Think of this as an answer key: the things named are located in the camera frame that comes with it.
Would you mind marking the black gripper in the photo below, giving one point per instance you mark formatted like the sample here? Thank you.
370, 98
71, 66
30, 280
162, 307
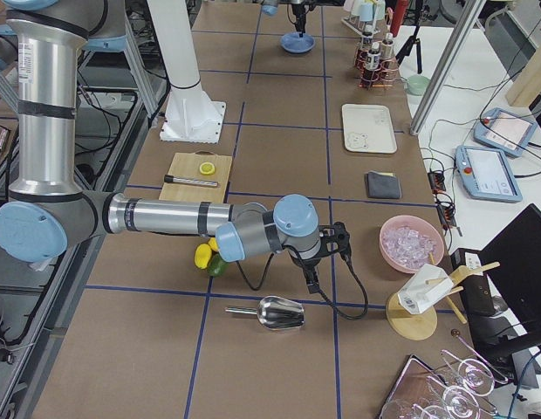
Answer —
311, 264
298, 10

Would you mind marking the blue plate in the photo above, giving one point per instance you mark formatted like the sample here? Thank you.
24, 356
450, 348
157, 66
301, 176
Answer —
297, 43

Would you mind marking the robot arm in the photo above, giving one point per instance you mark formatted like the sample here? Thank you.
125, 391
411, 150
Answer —
270, 7
48, 212

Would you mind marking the grey folded cloth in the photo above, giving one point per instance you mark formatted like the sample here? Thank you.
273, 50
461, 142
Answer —
382, 186

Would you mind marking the pink bowl of ice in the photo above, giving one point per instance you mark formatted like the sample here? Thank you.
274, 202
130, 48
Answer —
409, 242

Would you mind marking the tea bottle left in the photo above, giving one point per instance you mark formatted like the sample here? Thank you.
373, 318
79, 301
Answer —
366, 42

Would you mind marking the tea bottle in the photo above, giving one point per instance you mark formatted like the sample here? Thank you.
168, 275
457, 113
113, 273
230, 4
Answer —
387, 51
366, 42
372, 60

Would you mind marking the tea bottle front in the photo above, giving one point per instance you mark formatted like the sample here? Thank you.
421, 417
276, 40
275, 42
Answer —
372, 60

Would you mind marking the tea bottle right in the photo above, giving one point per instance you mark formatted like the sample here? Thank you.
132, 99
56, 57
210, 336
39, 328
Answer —
387, 51

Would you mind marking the steel ice scoop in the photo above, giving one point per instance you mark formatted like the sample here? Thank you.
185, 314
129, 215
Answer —
275, 313

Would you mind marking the red bottle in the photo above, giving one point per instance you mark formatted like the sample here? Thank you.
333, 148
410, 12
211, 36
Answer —
398, 16

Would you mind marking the white carton on stand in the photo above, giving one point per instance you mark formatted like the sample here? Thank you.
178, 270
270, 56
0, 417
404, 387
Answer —
427, 287

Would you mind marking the cream bear tray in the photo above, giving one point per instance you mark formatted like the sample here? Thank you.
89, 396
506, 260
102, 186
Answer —
368, 129

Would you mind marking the wooden stand with base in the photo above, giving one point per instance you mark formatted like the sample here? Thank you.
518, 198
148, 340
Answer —
422, 326

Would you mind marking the black tripod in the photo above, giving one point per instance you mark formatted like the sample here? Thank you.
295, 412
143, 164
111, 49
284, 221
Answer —
413, 40

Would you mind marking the green lime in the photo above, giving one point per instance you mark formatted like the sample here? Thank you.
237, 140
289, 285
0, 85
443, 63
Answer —
217, 266

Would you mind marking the yellow lemon upper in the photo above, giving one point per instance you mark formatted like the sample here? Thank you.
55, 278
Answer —
213, 244

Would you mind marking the yellow lemon round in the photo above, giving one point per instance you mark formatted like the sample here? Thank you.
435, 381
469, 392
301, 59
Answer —
203, 255

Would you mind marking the green bowl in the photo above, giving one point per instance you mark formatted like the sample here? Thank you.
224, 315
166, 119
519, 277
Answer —
417, 84

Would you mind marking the half lemon slice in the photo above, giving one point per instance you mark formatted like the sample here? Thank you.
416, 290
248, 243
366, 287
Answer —
207, 168

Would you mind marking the blue teach pendant near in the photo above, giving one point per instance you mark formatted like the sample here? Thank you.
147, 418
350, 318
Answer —
486, 174

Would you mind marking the blue teach pendant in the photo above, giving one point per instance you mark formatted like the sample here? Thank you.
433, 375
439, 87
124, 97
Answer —
486, 174
504, 130

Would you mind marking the wooden cutting board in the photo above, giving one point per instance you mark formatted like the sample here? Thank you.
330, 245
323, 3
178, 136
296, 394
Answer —
188, 166

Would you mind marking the steel muddler black cap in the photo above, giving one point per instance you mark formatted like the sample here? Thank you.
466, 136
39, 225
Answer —
189, 181

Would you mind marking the black monitor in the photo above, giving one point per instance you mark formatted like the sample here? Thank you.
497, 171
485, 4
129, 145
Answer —
517, 248

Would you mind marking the blue teach pendant far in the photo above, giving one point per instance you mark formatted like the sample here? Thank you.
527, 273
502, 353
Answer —
504, 130

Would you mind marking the white wire cup rack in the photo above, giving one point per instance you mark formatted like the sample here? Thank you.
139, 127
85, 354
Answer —
362, 13

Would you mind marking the copper wire bottle rack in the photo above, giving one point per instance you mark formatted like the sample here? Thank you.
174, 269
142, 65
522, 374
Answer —
382, 78

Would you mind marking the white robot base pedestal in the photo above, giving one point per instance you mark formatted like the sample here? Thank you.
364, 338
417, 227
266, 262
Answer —
190, 114

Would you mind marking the aluminium frame post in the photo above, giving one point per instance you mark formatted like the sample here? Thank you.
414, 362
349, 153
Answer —
449, 55

